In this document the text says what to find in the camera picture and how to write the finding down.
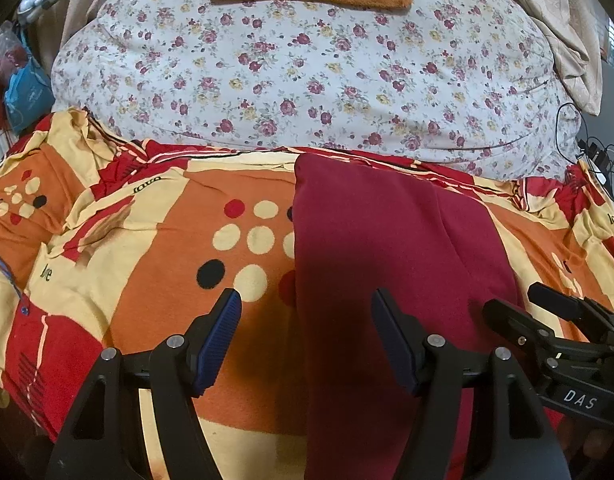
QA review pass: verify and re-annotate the dark red garment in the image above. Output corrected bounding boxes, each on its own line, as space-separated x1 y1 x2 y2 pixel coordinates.
293 154 522 479

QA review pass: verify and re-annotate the person's right hand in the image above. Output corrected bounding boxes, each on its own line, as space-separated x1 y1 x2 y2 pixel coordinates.
556 416 614 463

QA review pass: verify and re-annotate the red orange cream patterned blanket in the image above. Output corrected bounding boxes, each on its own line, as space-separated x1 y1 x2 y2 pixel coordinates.
0 110 614 479

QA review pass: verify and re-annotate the white floral quilt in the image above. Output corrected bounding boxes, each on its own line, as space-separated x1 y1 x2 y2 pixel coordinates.
51 0 580 180

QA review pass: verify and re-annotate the blue plastic bag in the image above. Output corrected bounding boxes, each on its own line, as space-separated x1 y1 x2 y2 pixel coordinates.
4 58 55 134

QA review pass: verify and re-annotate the clear plastic bag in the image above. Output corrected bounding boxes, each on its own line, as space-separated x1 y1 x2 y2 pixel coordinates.
0 21 29 87

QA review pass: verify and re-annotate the black cable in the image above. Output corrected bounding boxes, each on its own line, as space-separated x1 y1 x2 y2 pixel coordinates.
554 101 614 196

